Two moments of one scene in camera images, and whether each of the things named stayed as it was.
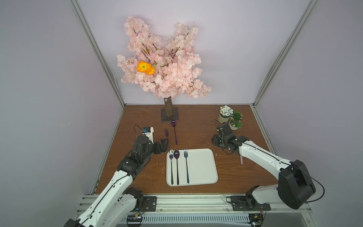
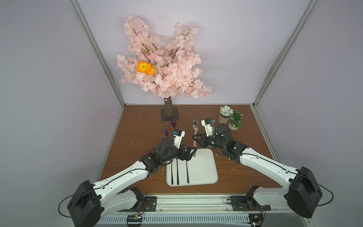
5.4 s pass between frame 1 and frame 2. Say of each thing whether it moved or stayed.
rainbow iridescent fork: stayed
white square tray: stayed
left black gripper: moved
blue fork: stayed
